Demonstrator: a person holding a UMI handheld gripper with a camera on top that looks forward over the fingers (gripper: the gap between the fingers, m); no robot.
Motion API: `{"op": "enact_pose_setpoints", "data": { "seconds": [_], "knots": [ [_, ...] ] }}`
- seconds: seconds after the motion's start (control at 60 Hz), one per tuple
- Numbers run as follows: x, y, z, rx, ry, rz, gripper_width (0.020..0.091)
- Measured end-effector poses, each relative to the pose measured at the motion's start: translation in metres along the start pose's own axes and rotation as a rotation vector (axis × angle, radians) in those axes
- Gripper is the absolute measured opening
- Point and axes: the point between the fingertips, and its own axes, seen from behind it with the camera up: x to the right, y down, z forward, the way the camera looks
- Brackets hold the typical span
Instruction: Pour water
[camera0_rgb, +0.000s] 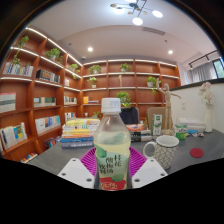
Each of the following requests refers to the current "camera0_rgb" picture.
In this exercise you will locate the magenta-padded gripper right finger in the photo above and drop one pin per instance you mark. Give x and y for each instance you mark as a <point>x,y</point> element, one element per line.
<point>150,171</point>

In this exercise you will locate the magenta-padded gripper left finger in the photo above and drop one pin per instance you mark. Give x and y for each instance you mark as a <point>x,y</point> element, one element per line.
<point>75,171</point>

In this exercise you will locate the clear bottle with yellow drink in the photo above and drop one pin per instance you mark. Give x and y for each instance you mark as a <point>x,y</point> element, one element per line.
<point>112,150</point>

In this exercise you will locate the white mug with triangle pattern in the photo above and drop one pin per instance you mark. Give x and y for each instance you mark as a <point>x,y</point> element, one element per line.
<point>165,153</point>

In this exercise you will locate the stack of colourful books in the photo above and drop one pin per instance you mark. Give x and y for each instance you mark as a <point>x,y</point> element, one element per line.
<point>78,133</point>

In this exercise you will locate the small white green carton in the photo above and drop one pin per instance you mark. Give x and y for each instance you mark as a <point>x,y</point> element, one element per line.
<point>157,125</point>

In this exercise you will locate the green and white box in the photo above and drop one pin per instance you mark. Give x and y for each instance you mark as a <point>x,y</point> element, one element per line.
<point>181,133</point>

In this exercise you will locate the flat round red coaster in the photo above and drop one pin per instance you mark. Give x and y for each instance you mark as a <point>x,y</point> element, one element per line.
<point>196,153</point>

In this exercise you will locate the tan chair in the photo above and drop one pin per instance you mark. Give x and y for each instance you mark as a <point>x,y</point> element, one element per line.
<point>155,110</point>

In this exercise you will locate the stack of white packs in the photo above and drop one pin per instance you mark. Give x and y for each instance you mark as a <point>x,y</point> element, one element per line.
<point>193,124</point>

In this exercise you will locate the white vase with flowers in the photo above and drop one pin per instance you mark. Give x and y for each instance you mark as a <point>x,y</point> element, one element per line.
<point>208,120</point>

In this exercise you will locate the wooden shelf unit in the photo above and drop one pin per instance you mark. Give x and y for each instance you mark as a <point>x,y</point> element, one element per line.
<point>103,80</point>

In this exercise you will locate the grey curtain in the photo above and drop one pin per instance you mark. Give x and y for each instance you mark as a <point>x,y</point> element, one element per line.
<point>203,71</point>

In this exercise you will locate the window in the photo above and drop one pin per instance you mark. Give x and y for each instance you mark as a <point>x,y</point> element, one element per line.
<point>219,68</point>

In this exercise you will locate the ceiling lamp with round lights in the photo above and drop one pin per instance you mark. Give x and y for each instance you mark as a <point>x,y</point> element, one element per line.
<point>137,10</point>

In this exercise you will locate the white wall socket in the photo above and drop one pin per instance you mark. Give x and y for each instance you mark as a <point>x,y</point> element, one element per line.
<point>183,105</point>

